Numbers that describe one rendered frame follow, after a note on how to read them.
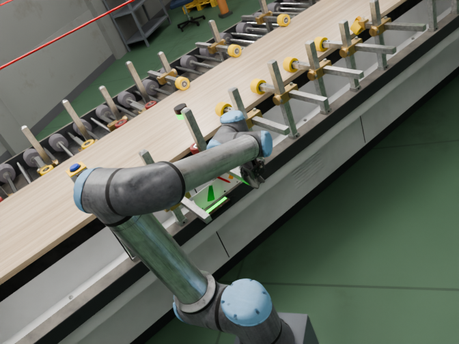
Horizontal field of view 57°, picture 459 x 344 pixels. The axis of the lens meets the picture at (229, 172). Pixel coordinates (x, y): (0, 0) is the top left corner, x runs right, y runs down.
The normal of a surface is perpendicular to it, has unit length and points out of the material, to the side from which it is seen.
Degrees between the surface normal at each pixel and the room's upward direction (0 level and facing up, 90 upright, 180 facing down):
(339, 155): 90
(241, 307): 5
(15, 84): 90
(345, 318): 0
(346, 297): 0
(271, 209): 90
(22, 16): 90
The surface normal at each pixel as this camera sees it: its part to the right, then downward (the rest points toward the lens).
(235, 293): -0.26, -0.76
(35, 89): 0.90, -0.08
